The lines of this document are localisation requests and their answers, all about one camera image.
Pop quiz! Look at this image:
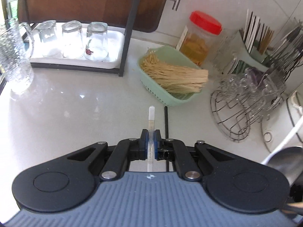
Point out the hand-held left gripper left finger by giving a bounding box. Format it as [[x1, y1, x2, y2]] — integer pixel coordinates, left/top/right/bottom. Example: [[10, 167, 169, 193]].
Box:
[[67, 129, 149, 180]]

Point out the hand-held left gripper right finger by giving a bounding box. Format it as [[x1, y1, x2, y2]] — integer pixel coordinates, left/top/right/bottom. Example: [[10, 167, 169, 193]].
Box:
[[154, 130, 233, 180]]

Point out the black chopstick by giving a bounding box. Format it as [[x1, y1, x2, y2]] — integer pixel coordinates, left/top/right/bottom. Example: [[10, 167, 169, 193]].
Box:
[[164, 106, 172, 172]]

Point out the white speckled chopstick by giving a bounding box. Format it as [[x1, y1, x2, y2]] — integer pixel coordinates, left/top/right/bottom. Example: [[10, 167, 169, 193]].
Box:
[[147, 106, 156, 173], [260, 122, 303, 165]]

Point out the metal spoon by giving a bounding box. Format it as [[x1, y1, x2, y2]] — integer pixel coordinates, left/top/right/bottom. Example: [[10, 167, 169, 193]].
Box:
[[267, 146, 303, 191]]

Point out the row of hanging kitchen utensils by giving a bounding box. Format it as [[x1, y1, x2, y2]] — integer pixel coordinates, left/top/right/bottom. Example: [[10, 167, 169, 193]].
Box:
[[270, 16, 303, 76]]

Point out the green plastic basket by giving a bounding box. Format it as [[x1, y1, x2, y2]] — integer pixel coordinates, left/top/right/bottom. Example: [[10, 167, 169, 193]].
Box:
[[138, 46, 209, 107]]

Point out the bundle of thin wooden sticks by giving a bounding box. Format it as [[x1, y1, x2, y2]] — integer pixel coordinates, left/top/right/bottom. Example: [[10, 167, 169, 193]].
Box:
[[140, 51, 209, 94]]

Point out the inverted clear glass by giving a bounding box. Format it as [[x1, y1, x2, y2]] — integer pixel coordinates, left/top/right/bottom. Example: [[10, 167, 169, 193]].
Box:
[[219, 72, 251, 95]]

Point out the white drip tray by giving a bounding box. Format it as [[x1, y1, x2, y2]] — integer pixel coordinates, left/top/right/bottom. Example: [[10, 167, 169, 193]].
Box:
[[30, 27, 125, 69]]

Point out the clear jar with red lid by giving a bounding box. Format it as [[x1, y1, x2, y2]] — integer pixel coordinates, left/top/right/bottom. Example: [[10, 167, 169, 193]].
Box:
[[176, 10, 223, 67]]

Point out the white electric cooking pot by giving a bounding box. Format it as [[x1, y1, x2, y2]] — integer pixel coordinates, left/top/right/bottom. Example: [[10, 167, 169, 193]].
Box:
[[260, 90, 303, 153]]

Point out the small inverted glass tumbler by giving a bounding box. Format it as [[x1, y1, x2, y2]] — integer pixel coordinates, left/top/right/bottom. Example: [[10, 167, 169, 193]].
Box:
[[84, 22, 109, 61], [61, 20, 85, 59], [35, 20, 61, 58]]

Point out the tall clear drinking glass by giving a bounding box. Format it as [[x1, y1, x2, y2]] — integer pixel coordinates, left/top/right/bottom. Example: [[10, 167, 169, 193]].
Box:
[[213, 28, 245, 74]]

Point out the purple cup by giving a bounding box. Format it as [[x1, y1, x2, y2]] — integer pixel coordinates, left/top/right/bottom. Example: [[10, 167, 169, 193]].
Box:
[[246, 67, 263, 81]]

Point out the inverted stemmed cut glass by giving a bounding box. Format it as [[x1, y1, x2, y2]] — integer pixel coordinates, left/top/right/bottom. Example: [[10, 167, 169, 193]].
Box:
[[258, 73, 287, 111]]

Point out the green utensil holder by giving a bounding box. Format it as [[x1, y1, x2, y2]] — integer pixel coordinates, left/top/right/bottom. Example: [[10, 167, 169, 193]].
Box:
[[239, 9, 276, 55], [227, 30, 288, 76]]

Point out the patterned glass mug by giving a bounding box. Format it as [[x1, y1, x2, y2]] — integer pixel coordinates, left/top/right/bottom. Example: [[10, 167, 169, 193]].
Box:
[[0, 18, 35, 94]]

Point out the round wire cup rack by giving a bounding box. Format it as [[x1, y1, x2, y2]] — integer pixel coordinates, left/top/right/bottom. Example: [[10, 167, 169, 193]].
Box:
[[210, 72, 288, 141]]

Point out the brown cutting board steel handle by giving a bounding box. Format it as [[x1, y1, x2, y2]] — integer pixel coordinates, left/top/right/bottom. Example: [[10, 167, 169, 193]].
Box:
[[18, 0, 188, 34]]

